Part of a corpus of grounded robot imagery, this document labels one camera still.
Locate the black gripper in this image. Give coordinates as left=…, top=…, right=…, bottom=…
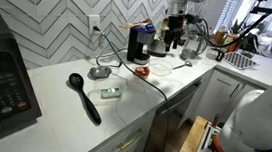
left=165, top=15, right=184, bottom=52

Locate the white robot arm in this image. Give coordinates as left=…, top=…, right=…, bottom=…
left=200, top=86, right=272, bottom=152

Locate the metal pot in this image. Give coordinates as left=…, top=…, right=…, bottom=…
left=147, top=40, right=166, bottom=58

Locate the glass pitcher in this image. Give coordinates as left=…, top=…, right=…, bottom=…
left=180, top=34, right=207, bottom=60

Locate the black coffee maker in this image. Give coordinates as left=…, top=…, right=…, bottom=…
left=127, top=23, right=156, bottom=66

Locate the metal spoon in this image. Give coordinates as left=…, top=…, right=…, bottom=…
left=173, top=62, right=192, bottom=70

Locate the small red bowl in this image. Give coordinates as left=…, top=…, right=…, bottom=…
left=135, top=66, right=150, bottom=78

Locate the checkered cloth mat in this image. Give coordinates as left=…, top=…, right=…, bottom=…
left=224, top=51, right=258, bottom=70

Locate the small metal dish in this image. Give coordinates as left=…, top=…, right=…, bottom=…
left=89, top=65, right=111, bottom=79

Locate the clear container with green label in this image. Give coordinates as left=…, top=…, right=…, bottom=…
left=88, top=78, right=127, bottom=106

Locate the black slotted spoon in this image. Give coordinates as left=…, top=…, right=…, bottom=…
left=68, top=73, right=102, bottom=125

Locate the wooden board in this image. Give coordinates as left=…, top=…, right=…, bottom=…
left=179, top=116, right=207, bottom=152

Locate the black power cable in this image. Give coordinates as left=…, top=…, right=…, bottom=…
left=81, top=25, right=180, bottom=152

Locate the white wall outlet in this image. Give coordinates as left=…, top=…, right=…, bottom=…
left=88, top=14, right=100, bottom=35

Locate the gold drawer handle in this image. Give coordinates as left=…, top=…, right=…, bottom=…
left=117, top=129, right=144, bottom=150

